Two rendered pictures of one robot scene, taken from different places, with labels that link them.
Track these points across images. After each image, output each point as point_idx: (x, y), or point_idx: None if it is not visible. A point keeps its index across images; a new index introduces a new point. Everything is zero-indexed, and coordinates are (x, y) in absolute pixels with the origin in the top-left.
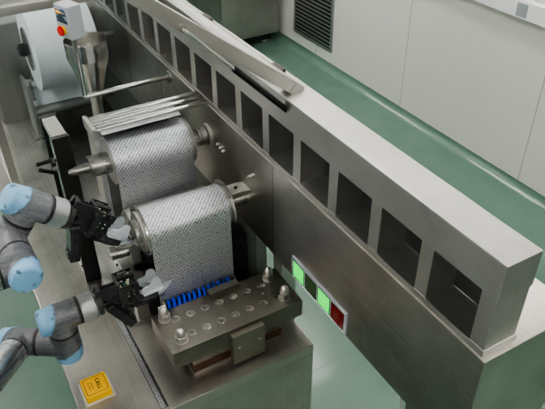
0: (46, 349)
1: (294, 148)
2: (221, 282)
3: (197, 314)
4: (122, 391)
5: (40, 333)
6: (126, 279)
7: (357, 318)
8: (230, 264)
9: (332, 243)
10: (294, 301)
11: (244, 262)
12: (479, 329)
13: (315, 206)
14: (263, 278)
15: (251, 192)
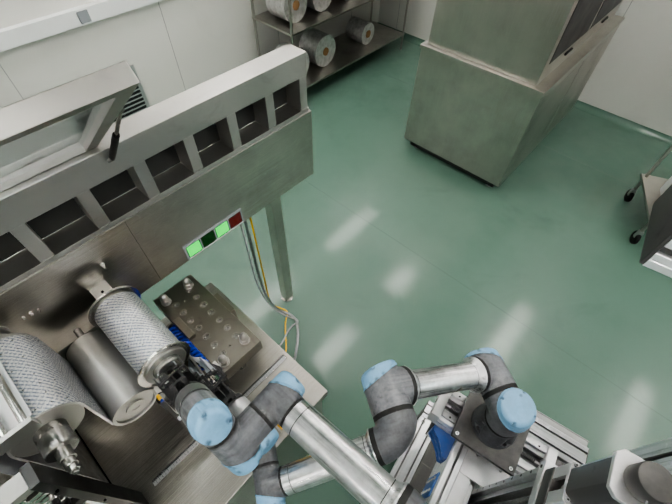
0: (275, 449)
1: (141, 175)
2: (175, 333)
3: (215, 339)
4: None
5: (264, 459)
6: (209, 380)
7: (246, 200)
8: None
9: (211, 185)
10: (192, 278)
11: None
12: (303, 99)
13: (186, 185)
14: (168, 304)
15: (108, 279)
